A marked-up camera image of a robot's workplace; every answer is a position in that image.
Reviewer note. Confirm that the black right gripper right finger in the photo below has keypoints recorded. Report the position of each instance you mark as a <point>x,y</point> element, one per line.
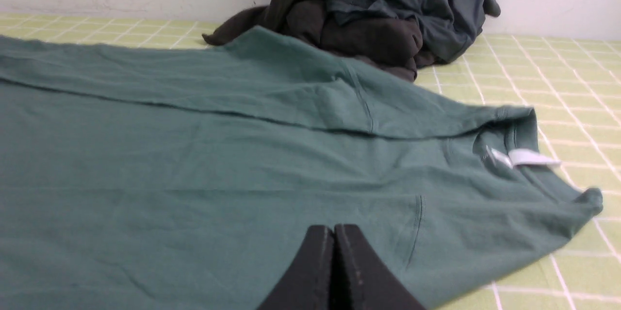
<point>361,280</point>

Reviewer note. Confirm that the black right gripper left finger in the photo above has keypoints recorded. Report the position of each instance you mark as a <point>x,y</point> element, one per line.
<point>306,283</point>

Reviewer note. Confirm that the green long-sleeved shirt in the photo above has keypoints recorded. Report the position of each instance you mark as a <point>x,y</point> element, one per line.
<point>146,179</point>

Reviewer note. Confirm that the dark brown crumpled garment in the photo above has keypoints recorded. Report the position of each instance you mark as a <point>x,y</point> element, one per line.
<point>393,45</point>

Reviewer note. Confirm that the green checkered tablecloth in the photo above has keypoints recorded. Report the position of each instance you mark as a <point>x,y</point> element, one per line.
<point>574,86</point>

